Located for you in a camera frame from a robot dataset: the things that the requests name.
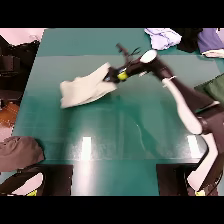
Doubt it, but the lavender garment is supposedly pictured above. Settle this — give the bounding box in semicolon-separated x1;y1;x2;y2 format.
143;27;183;51

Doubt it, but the green garment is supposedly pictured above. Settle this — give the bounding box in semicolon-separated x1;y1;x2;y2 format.
194;73;224;108

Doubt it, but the purple garment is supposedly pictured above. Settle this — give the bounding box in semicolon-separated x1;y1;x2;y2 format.
196;27;224;55

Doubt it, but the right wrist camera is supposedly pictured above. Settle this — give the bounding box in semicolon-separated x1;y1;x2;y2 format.
115;42;142;66

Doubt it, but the white T-shirt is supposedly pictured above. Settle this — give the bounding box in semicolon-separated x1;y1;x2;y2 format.
59;61;119;110

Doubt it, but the white garment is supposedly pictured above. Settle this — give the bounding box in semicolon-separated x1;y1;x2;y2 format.
201;48;224;60

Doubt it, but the black garment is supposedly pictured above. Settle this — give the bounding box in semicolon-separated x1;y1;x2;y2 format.
173;27;205;54

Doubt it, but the brown garment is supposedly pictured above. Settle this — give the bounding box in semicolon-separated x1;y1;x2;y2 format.
0;135;46;173

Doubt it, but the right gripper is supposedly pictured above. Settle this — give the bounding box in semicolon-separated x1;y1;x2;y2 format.
103;63;136;84

